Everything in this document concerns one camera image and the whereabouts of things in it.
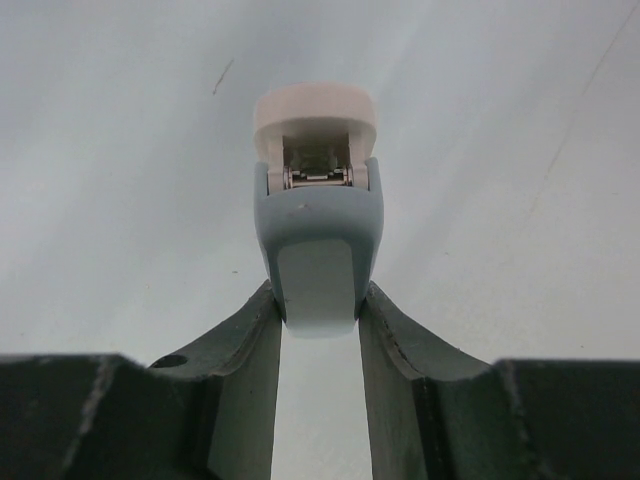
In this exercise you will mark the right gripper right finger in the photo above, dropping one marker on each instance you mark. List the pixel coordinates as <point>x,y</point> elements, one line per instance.
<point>435,412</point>

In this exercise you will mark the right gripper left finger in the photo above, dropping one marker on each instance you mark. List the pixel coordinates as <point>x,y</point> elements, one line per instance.
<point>205,411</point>

